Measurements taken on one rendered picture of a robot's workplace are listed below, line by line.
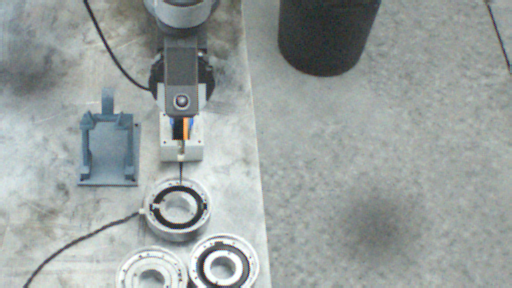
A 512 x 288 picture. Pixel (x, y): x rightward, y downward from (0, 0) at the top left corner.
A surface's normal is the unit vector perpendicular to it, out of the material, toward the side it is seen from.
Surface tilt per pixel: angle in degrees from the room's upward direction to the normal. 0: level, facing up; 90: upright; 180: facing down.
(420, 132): 0
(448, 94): 0
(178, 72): 32
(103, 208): 0
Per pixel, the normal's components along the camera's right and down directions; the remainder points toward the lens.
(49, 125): 0.02, -0.56
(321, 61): -0.18, 0.85
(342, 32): 0.17, 0.85
